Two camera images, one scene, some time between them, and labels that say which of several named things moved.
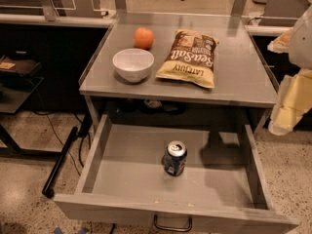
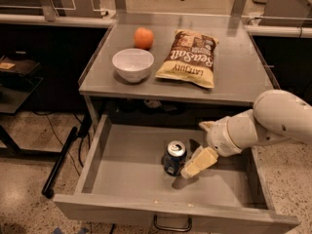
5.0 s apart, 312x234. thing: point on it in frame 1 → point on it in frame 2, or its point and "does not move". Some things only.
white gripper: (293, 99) → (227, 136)
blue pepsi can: (175, 158) does not move
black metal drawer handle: (184, 229) does not move
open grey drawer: (224, 183) does not move
